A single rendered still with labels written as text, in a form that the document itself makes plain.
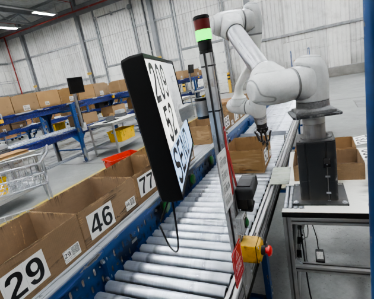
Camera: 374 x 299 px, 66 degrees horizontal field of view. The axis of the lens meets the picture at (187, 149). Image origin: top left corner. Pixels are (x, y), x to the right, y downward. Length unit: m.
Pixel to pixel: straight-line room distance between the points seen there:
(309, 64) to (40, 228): 1.41
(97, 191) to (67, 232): 0.52
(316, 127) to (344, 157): 0.65
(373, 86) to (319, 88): 0.80
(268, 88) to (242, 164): 0.85
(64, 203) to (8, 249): 0.32
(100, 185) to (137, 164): 0.39
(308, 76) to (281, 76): 0.13
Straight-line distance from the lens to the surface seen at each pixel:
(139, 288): 1.24
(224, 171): 0.95
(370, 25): 0.72
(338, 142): 2.45
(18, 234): 1.46
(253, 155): 2.06
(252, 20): 1.92
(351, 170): 1.90
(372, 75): 0.72
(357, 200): 1.68
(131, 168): 1.99
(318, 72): 1.50
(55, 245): 1.20
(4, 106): 6.51
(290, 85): 1.43
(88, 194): 1.70
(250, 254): 1.12
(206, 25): 0.96
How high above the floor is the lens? 1.50
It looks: 14 degrees down
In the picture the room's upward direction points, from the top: 11 degrees counter-clockwise
